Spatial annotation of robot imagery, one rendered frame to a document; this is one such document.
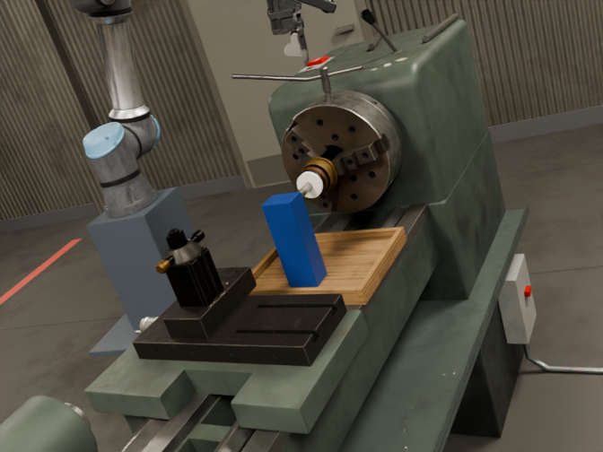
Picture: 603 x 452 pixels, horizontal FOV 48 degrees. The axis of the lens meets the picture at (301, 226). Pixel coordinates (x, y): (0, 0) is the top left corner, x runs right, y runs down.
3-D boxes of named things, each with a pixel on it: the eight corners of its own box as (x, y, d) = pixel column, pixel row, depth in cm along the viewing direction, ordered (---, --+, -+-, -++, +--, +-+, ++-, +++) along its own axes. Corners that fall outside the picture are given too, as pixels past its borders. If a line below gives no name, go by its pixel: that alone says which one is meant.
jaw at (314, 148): (324, 156, 183) (291, 128, 184) (334, 143, 180) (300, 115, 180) (307, 172, 175) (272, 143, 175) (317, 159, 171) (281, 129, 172)
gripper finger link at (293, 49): (288, 69, 174) (280, 34, 171) (310, 65, 174) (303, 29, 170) (288, 72, 172) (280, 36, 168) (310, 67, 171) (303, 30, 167)
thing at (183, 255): (179, 248, 142) (175, 236, 141) (209, 247, 138) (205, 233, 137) (157, 267, 136) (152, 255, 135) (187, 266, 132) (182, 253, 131)
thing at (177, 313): (222, 286, 155) (214, 267, 153) (257, 285, 150) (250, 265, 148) (170, 338, 139) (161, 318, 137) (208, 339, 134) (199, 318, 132)
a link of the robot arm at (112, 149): (90, 186, 185) (69, 140, 180) (115, 168, 196) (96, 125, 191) (126, 178, 180) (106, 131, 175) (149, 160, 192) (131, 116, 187)
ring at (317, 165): (305, 155, 176) (289, 169, 169) (336, 150, 171) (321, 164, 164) (315, 186, 179) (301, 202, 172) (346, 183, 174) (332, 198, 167)
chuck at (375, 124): (307, 199, 200) (284, 98, 187) (407, 200, 185) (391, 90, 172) (293, 212, 193) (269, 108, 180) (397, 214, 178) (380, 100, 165)
